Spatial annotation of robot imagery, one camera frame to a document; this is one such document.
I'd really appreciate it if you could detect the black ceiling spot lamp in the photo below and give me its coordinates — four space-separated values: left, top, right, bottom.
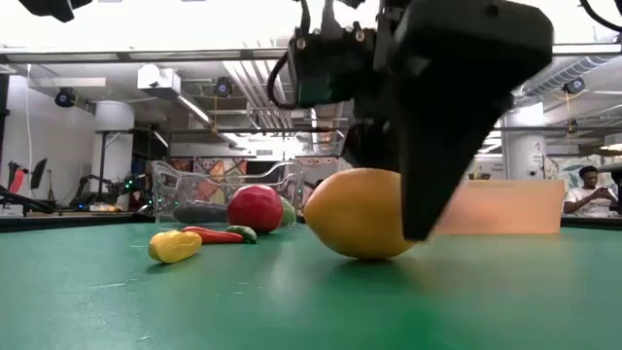
53 87 79 110
562 76 587 96
213 76 234 98

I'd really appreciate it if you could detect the silver ceiling duct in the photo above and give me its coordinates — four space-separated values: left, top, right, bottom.
521 52 622 98

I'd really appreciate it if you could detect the orange translucent basket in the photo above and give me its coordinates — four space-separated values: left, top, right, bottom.
433 179 567 236

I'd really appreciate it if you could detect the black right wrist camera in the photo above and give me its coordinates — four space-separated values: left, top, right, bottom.
287 21 379 111

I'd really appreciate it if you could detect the small black monitor on arm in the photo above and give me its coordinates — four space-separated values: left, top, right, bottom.
28 157 50 191

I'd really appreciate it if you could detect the person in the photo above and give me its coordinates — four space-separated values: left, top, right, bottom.
562 164 621 219

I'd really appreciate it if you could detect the bright red apple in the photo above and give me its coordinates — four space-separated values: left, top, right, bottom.
226 184 285 233

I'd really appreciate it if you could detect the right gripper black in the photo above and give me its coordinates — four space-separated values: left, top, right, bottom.
341 0 556 243

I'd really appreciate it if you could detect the long red chili pepper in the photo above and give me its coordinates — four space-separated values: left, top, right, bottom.
181 225 245 245

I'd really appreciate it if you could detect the clear plastic basket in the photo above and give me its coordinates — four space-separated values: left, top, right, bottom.
151 159 306 230

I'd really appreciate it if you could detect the white ceiling box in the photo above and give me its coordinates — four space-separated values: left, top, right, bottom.
137 63 183 94

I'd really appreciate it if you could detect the white round column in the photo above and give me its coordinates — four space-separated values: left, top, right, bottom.
93 100 136 195
501 101 547 182

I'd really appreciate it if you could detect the orange yellow mango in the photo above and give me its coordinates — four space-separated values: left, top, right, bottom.
302 167 420 261

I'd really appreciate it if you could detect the green table mat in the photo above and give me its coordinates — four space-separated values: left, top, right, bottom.
0 226 622 350

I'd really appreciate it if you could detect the small yellow pepper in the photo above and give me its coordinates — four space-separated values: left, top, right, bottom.
148 229 203 265

